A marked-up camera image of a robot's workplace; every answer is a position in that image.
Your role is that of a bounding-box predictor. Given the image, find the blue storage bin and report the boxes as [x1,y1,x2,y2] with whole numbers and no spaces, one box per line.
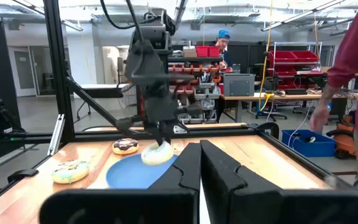
[281,129,337,158]

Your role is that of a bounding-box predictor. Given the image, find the metal wire shelf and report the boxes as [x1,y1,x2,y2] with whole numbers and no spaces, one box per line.
[267,41,323,91]

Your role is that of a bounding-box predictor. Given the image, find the wooden workbench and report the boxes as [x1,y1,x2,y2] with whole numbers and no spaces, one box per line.
[219,90,358,124]

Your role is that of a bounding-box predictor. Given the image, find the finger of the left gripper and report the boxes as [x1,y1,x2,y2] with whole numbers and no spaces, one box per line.
[163,123,175,145]
[149,123,165,147]

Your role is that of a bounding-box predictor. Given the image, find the dark blue plate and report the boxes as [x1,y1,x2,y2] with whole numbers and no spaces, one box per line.
[106,153,180,190]

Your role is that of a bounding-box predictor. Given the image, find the red storage bin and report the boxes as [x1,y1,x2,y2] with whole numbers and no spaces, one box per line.
[268,50,298,63]
[195,45,209,58]
[292,50,319,63]
[208,45,221,58]

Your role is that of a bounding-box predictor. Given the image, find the white cable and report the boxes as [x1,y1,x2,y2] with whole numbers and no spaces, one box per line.
[287,101,316,147]

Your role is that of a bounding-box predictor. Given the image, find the orange shop vacuum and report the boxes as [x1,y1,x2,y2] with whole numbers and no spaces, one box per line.
[326,114,358,160]

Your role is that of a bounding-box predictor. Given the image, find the large white frosted donut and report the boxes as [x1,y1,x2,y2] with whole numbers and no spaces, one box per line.
[140,141,175,166]

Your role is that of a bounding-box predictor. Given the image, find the silver metal bracket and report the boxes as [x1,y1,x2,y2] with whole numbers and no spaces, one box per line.
[47,113,66,157]

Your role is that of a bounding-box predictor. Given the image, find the black table clamp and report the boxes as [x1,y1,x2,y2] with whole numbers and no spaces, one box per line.
[7,168,40,184]
[254,121,280,139]

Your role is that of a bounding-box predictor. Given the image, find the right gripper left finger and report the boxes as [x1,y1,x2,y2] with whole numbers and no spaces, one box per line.
[149,142,203,224]

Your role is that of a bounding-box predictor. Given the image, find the large chocolate frosted donut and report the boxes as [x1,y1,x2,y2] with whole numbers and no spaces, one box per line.
[112,138,140,156]

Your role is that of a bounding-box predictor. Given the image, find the large mint frosted donut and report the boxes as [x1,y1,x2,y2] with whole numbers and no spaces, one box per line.
[50,159,91,185]

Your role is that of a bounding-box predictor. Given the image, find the small parts bin rack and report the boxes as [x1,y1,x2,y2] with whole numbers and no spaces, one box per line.
[167,55,223,124]

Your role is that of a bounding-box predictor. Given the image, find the black office chair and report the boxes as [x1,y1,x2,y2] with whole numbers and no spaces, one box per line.
[254,99,288,122]

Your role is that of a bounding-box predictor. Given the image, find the yellow hanging cable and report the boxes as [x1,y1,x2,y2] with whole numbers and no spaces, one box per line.
[257,0,275,112]

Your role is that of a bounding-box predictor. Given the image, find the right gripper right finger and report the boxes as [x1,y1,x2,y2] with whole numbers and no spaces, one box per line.
[200,139,284,224]

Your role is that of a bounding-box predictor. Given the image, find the grey equipment case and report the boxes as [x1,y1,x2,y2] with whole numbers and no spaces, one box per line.
[223,73,255,97]

